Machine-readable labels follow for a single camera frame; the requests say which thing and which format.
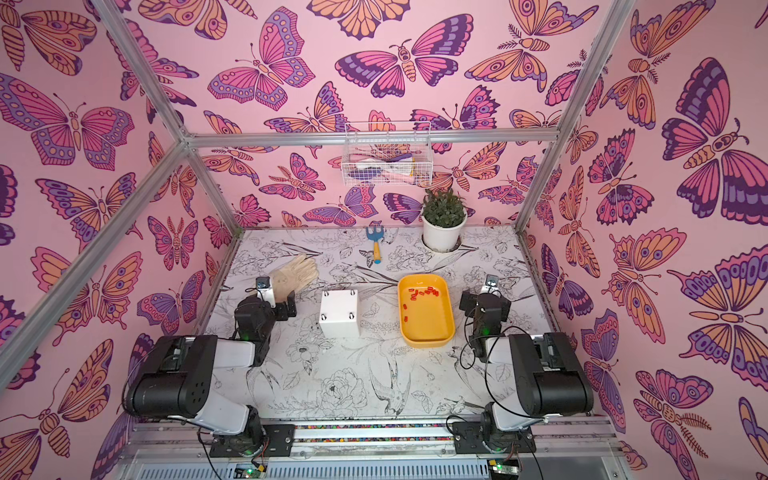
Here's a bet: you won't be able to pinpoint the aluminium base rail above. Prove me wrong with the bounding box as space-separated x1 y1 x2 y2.
112 415 634 479

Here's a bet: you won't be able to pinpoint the beige work glove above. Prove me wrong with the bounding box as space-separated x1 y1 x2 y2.
269 254 318 302

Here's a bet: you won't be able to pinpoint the blue yellow garden fork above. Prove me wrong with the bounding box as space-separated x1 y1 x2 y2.
366 222 385 264

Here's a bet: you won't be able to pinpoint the white pot green plant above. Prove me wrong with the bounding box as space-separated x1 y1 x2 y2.
422 189 468 253

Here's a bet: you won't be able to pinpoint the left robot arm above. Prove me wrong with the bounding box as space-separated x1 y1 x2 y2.
122 292 297 459

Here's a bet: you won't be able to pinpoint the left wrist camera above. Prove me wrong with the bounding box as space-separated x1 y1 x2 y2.
255 276 276 308

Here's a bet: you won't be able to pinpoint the red sleeves in tray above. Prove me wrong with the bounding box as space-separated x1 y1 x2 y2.
400 286 442 324

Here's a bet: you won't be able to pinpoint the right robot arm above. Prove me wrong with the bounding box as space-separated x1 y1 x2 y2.
446 291 594 454

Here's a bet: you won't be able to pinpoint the yellow plastic tray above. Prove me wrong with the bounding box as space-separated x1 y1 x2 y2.
397 274 456 349

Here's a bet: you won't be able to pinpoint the white block with screws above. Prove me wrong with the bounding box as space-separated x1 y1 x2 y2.
318 289 360 338

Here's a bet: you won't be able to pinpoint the white wire basket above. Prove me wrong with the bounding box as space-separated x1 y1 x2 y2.
339 121 434 189

